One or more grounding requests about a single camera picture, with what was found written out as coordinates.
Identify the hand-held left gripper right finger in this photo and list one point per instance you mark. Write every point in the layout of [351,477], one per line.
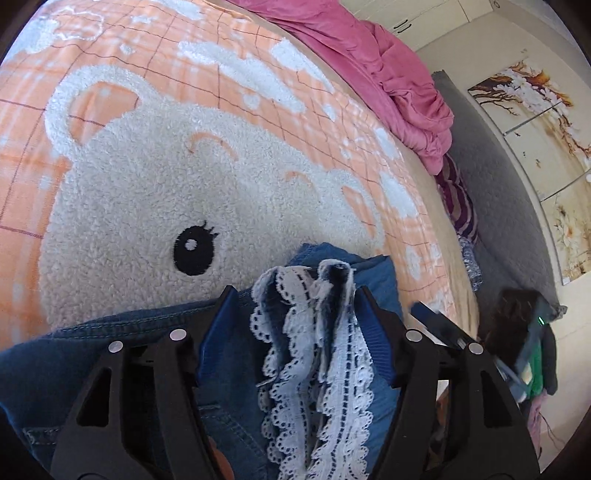
[376,334]

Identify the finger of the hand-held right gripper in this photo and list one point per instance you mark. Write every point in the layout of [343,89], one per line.
[436,325]

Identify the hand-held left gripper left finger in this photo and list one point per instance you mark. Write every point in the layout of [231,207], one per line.
[221,334]

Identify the blue denim lace-hem pants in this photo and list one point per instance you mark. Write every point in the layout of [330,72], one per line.
[46,369]

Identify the blue floral pillow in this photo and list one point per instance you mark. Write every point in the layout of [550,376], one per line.
[470,263]

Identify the dark hanging jacket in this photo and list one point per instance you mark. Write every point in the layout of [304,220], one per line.
[512,323]

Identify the green hanging cloth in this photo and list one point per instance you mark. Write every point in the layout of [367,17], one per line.
[535,369]

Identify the purple striped pillow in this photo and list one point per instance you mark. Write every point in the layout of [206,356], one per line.
[457,203]

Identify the grey quilted headboard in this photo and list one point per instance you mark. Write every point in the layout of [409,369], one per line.
[503,207]

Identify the orange plaid bear blanket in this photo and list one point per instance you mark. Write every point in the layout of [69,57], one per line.
[138,207]

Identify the pink duvet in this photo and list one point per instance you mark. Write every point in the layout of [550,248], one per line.
[369,60]

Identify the white wardrobe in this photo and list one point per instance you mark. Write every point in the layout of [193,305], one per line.
[415,18]

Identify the floral wall painting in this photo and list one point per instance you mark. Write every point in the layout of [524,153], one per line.
[554,161]

